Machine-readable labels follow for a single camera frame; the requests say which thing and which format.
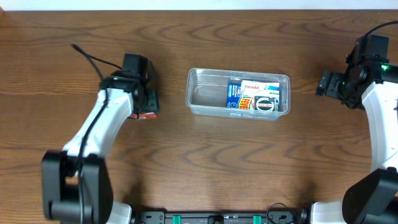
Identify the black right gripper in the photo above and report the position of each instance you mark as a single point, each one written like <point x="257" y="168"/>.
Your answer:
<point x="328" y="83"/>

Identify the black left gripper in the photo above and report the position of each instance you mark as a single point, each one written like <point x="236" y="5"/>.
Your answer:
<point x="150" y="101"/>

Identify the red medicine box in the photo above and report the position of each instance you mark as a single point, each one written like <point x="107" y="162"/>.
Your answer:
<point x="150" y="115"/>

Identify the blue Kool Fever box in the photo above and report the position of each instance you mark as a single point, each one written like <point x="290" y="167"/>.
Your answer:
<point x="238" y="101"/>

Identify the green round tin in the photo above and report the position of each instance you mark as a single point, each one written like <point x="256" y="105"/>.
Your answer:
<point x="265" y="103"/>

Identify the white Panadol box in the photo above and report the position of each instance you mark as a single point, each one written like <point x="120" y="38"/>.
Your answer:
<point x="252" y="88"/>

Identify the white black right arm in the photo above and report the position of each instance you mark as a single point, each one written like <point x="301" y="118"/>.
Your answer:
<point x="369" y="83"/>

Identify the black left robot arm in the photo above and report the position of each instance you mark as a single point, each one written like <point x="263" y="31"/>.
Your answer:
<point x="76" y="187"/>

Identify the clear plastic container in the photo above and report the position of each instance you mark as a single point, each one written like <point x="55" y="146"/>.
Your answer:
<point x="207" y="93"/>

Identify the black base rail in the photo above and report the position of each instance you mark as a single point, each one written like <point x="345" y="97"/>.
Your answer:
<point x="277" y="216"/>

